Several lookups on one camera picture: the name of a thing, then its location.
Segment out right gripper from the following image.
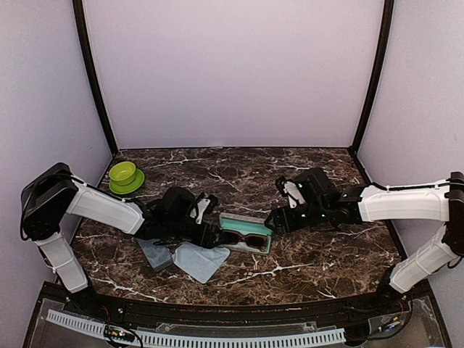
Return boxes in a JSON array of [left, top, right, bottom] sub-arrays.
[[265, 200, 329, 234]]

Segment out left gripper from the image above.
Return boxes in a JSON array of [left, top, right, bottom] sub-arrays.
[[165, 217, 228, 250]]

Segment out blue cleaning cloth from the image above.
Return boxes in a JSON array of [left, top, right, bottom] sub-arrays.
[[173, 242, 231, 284]]

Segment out light grey glasses case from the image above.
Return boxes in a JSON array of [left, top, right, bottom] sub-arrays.
[[219, 212, 273, 255]]

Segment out dark grey glasses case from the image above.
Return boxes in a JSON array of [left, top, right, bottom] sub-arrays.
[[137, 239, 173, 272]]

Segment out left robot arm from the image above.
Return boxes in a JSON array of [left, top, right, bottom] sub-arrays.
[[20, 162, 226, 316]]

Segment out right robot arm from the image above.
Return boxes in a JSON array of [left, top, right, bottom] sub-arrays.
[[265, 167, 463, 315]]

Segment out green bowl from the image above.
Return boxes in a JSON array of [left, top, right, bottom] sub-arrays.
[[109, 161, 145, 195]]

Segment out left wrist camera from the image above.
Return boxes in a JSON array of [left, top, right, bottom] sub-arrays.
[[191, 193, 218, 224]]

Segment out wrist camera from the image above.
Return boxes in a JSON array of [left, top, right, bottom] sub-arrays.
[[191, 193, 218, 224], [275, 177, 306, 209]]

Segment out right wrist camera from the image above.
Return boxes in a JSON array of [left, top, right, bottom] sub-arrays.
[[275, 177, 306, 209]]

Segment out black front rail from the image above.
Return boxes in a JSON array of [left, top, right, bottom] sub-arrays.
[[43, 282, 410, 327]]

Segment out white cable duct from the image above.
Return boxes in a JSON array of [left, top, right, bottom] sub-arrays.
[[46, 310, 346, 347]]

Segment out right black frame post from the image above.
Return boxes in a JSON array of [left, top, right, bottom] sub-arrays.
[[348, 0, 395, 157]]

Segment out black frame post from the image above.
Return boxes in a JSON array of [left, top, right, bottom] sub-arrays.
[[72, 0, 119, 156], [348, 0, 395, 157]]

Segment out left black frame post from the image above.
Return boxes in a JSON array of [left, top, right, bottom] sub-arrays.
[[72, 0, 119, 156]]

